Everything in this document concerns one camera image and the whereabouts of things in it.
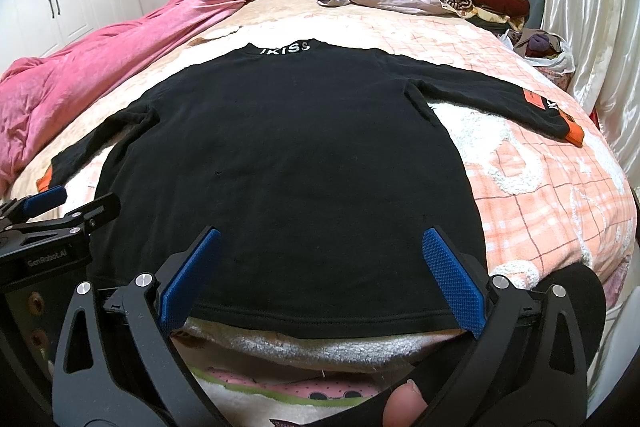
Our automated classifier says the black long sleeve shirt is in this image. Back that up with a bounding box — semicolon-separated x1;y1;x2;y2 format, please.
50;40;584;339

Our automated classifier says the white bag of clothes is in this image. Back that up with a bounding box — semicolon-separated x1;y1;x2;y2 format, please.
499;28;576;92

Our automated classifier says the right hand thumb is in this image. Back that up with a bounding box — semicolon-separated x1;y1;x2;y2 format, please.
382;379;427;427

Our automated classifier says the pink quilt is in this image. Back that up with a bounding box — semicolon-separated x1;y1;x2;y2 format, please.
1;0;253;193

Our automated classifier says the pink checkered fleece blanket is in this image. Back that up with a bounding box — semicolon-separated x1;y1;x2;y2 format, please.
8;1;639;375

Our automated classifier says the white satin curtain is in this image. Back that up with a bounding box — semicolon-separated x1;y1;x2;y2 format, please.
542;0;639;188

